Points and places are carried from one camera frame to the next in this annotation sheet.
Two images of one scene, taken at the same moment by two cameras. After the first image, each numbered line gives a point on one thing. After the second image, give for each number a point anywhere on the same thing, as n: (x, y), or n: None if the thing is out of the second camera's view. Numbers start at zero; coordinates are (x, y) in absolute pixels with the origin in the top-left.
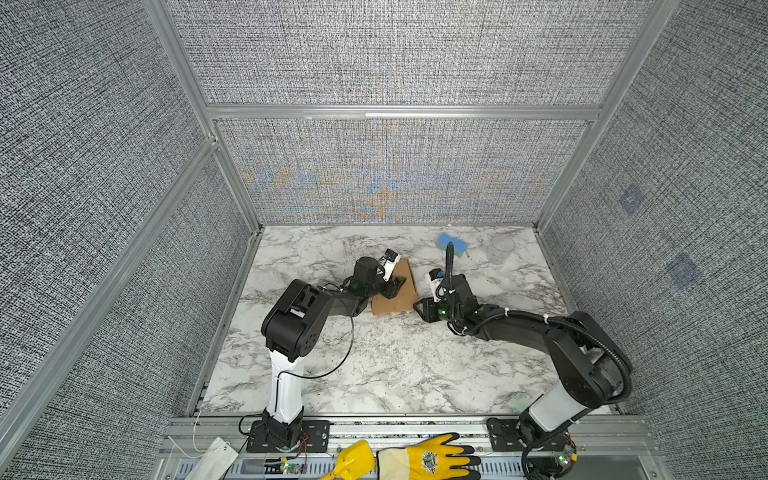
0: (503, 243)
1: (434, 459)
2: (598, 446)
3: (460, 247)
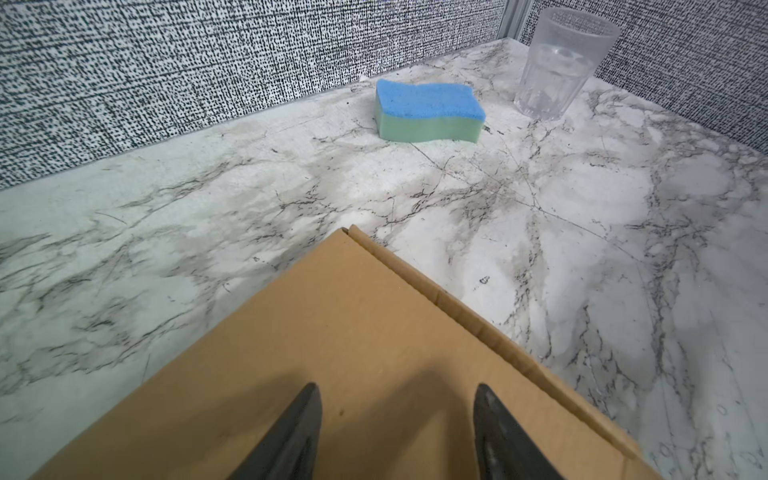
0: (565, 51)
1: None
2: None
3: (427, 112)
